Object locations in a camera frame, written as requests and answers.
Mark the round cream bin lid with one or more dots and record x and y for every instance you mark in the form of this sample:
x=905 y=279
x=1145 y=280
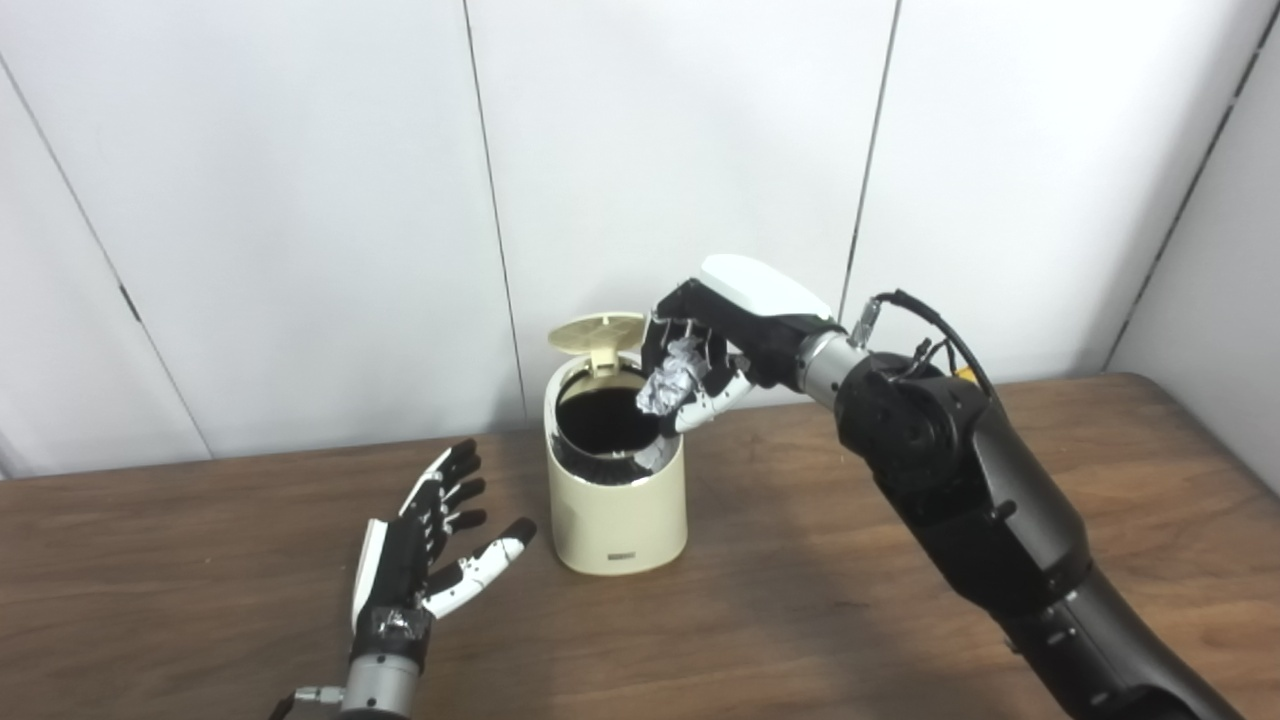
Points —
x=595 y=333

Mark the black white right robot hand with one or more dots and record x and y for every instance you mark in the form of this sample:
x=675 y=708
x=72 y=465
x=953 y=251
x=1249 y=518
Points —
x=760 y=310

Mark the white paper ball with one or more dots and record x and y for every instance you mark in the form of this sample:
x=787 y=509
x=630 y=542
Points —
x=672 y=385

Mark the black bin liner bag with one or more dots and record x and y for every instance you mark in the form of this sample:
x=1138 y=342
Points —
x=600 y=470

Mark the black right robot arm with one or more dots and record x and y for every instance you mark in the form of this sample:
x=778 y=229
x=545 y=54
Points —
x=960 y=480

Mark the cream-colored desktop trash bin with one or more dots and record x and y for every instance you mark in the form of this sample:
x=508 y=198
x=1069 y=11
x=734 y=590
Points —
x=615 y=520

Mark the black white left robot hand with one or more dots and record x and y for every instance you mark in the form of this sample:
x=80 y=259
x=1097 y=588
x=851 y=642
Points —
x=395 y=570

